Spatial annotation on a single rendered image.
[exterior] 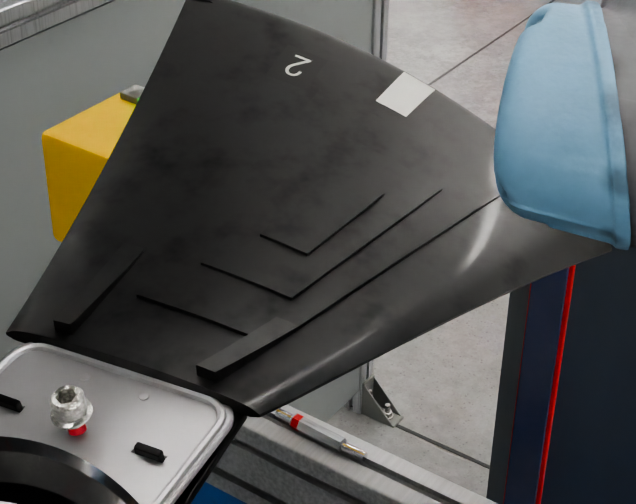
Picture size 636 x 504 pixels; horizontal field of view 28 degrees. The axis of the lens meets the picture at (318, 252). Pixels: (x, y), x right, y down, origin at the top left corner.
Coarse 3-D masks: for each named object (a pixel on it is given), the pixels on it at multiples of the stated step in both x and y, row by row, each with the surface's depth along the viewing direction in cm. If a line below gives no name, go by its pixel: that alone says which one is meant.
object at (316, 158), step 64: (192, 0) 60; (192, 64) 57; (256, 64) 57; (384, 64) 59; (128, 128) 54; (192, 128) 54; (256, 128) 54; (320, 128) 54; (384, 128) 55; (448, 128) 57; (128, 192) 50; (192, 192) 50; (256, 192) 50; (320, 192) 51; (384, 192) 52; (448, 192) 53; (64, 256) 48; (128, 256) 47; (192, 256) 47; (256, 256) 47; (320, 256) 48; (384, 256) 49; (448, 256) 50; (512, 256) 51; (576, 256) 53; (64, 320) 44; (128, 320) 45; (192, 320) 45; (256, 320) 45; (320, 320) 45; (384, 320) 46; (448, 320) 47; (192, 384) 42; (256, 384) 42; (320, 384) 43
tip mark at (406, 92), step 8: (400, 80) 58; (408, 80) 59; (416, 80) 59; (392, 88) 58; (400, 88) 58; (408, 88) 58; (416, 88) 58; (424, 88) 58; (432, 88) 59; (384, 96) 57; (392, 96) 57; (400, 96) 57; (408, 96) 58; (416, 96) 58; (424, 96) 58; (384, 104) 57; (392, 104) 57; (400, 104) 57; (408, 104) 57; (416, 104) 57; (400, 112) 57; (408, 112) 57
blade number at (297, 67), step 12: (288, 48) 58; (276, 60) 57; (288, 60) 58; (300, 60) 58; (312, 60) 58; (324, 60) 58; (276, 72) 57; (288, 72) 57; (300, 72) 57; (312, 72) 57; (300, 84) 56
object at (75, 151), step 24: (72, 120) 89; (96, 120) 89; (120, 120) 89; (48, 144) 87; (72, 144) 86; (96, 144) 86; (48, 168) 88; (72, 168) 87; (96, 168) 85; (48, 192) 90; (72, 192) 88; (72, 216) 89
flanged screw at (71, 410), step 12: (60, 396) 40; (72, 396) 40; (84, 396) 40; (60, 408) 40; (72, 408) 40; (84, 408) 40; (60, 420) 40; (72, 420) 40; (84, 420) 40; (72, 432) 41; (84, 432) 41
